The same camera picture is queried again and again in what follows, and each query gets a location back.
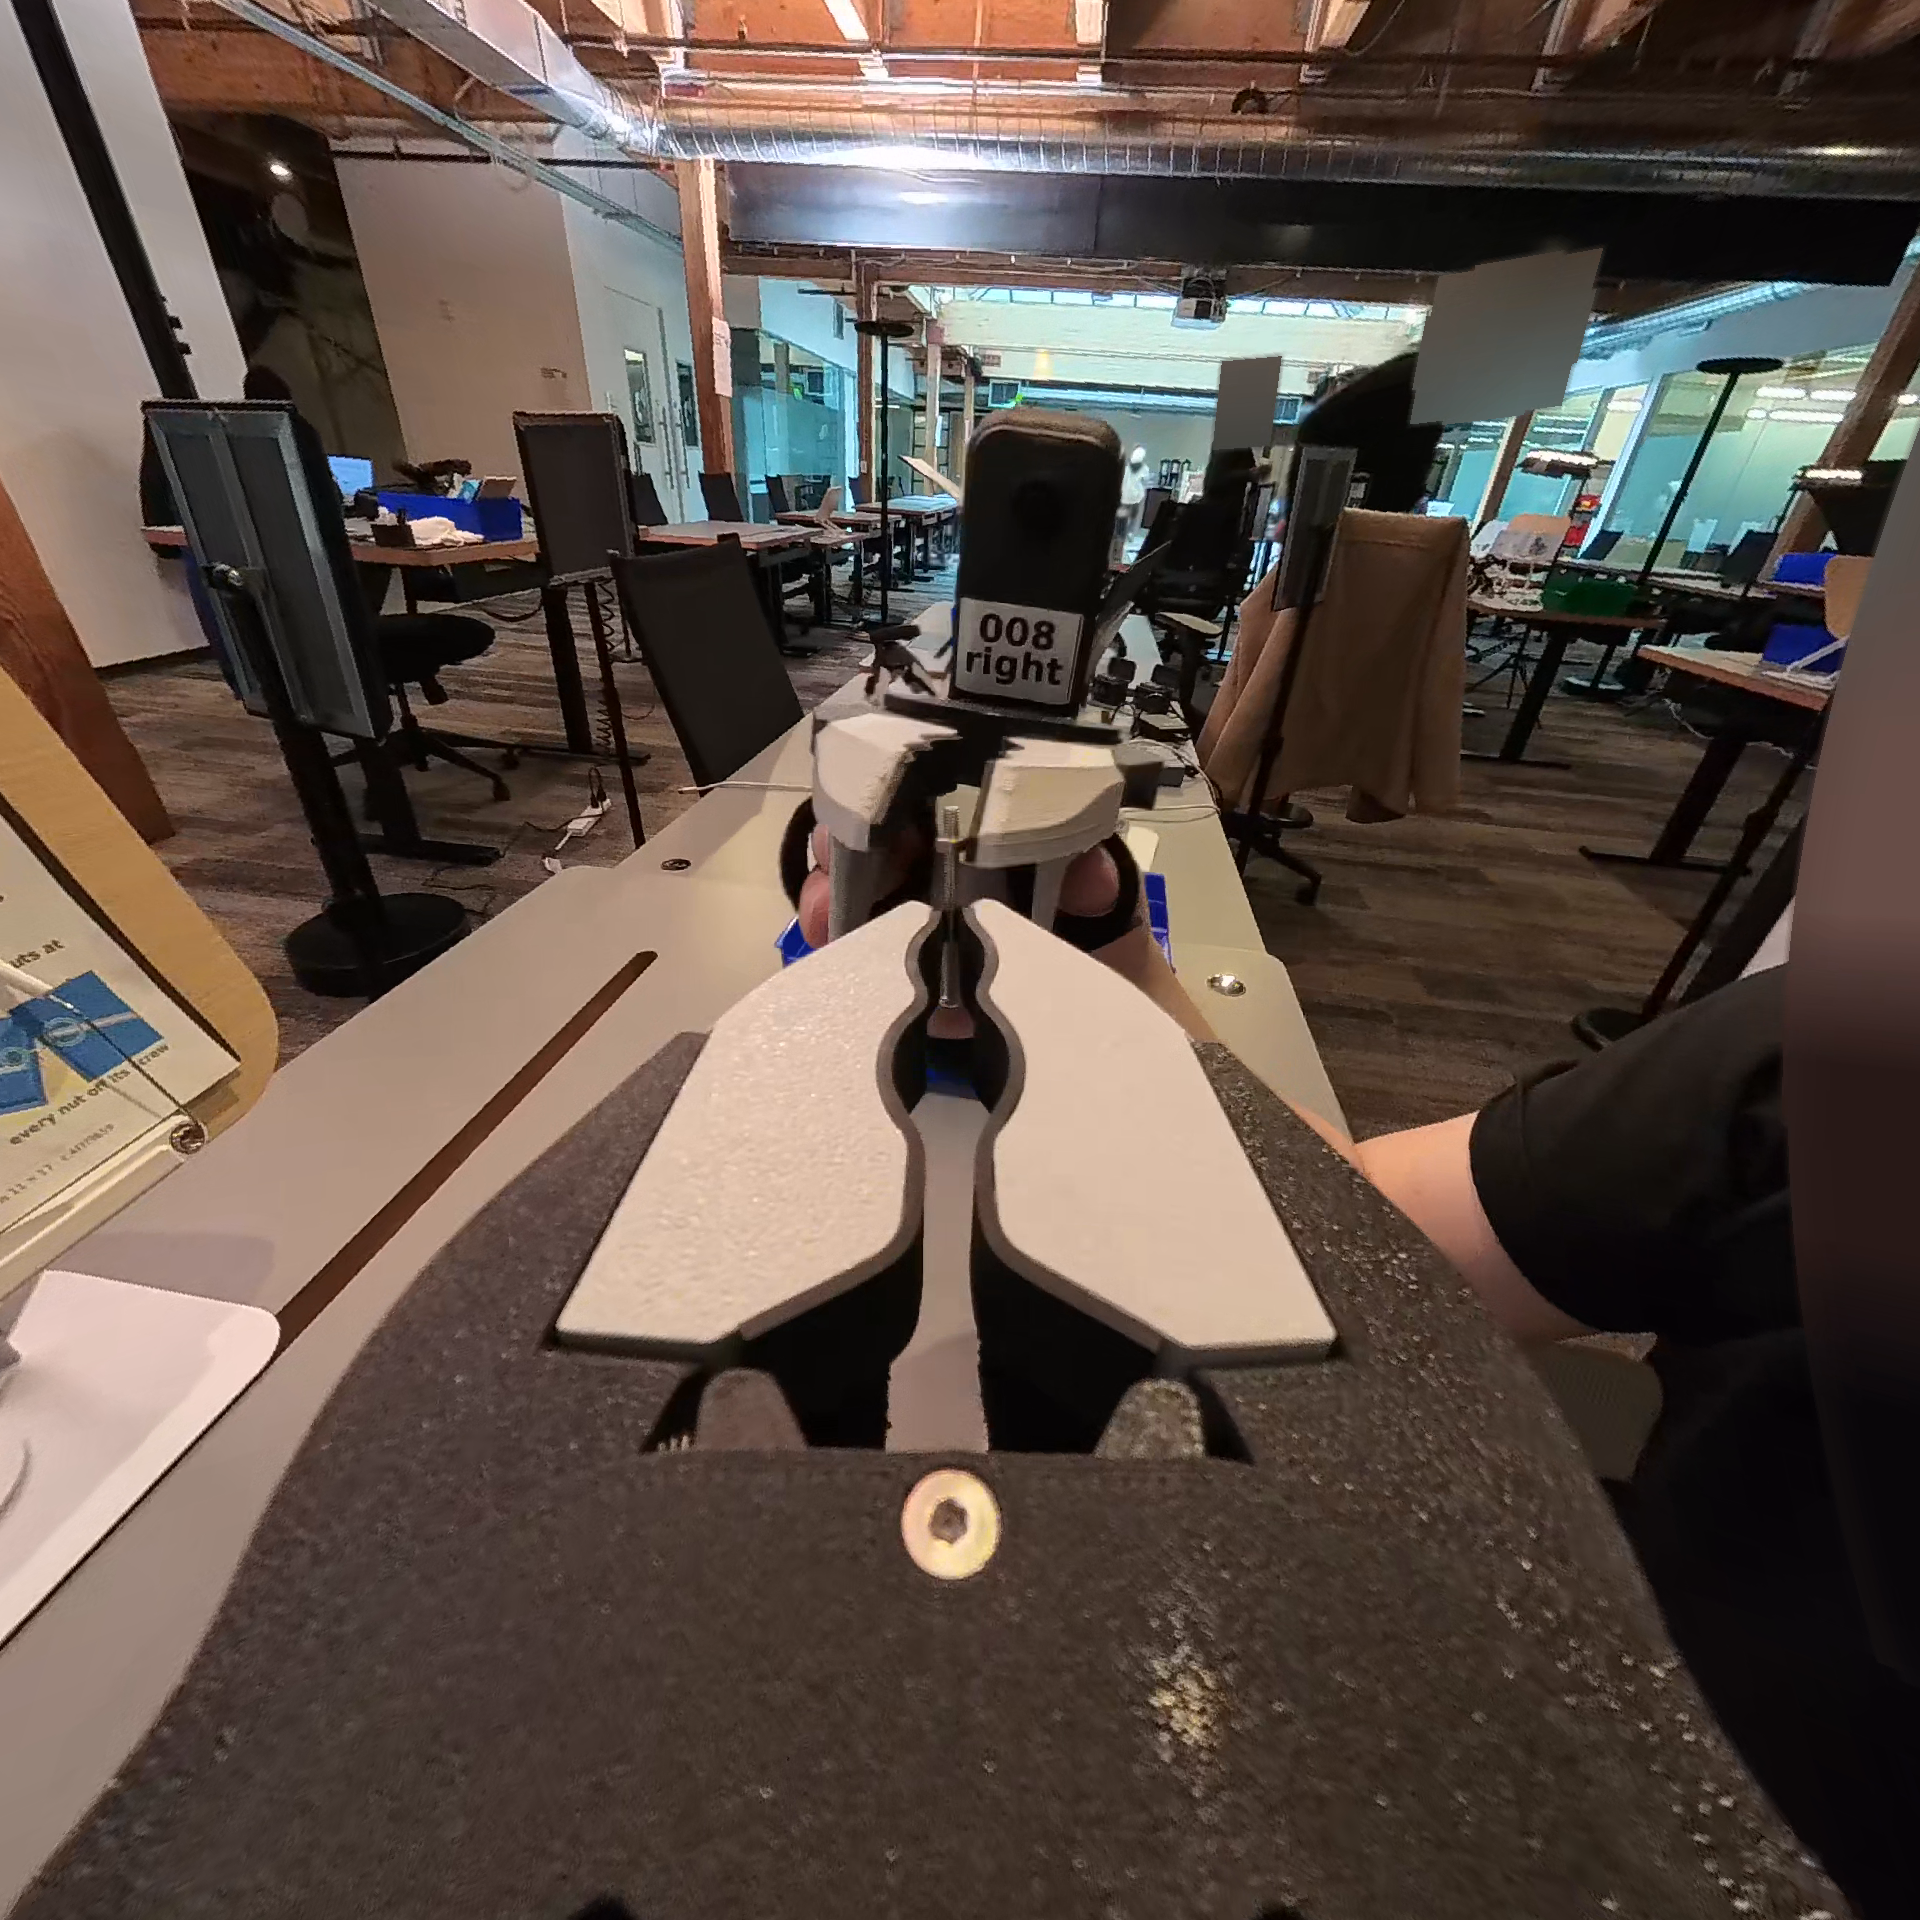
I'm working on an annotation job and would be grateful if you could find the tan wooden board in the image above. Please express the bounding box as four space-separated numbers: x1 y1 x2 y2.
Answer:
0 665 283 1200

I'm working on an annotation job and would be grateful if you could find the person's right hand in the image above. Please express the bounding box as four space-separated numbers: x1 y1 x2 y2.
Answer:
794 810 1207 1042

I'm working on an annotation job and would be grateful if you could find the silver ventilation duct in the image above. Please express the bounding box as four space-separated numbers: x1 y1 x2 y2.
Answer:
374 0 1920 169

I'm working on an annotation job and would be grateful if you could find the instruction sheet in clear holder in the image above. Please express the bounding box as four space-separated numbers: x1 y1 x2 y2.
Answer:
0 818 240 1276

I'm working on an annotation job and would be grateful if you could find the blue plastic divided bin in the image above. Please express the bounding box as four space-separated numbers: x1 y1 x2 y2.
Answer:
773 868 1175 1095

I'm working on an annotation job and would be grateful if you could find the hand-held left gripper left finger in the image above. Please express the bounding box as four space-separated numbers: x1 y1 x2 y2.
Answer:
555 907 937 1365

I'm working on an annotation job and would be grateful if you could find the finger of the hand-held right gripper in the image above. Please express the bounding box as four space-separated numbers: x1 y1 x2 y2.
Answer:
810 710 964 847
968 751 1129 872

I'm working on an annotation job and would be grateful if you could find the white power strip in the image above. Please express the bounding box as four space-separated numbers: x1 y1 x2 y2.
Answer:
540 773 615 872

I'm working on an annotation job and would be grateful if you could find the black office chair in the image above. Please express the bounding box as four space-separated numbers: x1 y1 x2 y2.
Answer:
367 612 512 803

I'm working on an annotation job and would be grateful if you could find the beige jacket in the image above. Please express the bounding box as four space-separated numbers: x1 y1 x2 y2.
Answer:
1201 509 1472 824

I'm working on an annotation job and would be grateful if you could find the wooden pillar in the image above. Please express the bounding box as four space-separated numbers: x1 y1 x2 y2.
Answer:
0 479 174 843
674 156 737 481

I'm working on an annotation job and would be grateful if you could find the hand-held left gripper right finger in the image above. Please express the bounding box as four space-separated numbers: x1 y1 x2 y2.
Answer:
964 900 1341 1371

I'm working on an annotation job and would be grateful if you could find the marker board on black stand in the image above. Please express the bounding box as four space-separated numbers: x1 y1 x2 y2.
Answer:
1576 464 1920 1053

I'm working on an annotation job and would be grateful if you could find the person's black shirt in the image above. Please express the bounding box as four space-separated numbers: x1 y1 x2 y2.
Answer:
1470 959 1920 1920

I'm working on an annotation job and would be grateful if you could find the black floor lamp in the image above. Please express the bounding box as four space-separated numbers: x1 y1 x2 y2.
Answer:
849 320 917 632
1635 352 1786 601

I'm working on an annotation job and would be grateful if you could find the black panel on stand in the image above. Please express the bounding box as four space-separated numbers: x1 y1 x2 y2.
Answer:
512 408 656 843

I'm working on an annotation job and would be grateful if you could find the grey panel on stand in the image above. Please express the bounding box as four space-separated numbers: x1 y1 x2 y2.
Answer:
1270 443 1362 843

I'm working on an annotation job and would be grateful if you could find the wooden table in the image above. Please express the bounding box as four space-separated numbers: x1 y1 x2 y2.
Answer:
1635 643 1840 872
142 518 547 782
1470 594 1667 766

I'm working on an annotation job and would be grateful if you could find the blue-grey panel on stand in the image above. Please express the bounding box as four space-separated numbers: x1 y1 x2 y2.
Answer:
142 397 468 1000

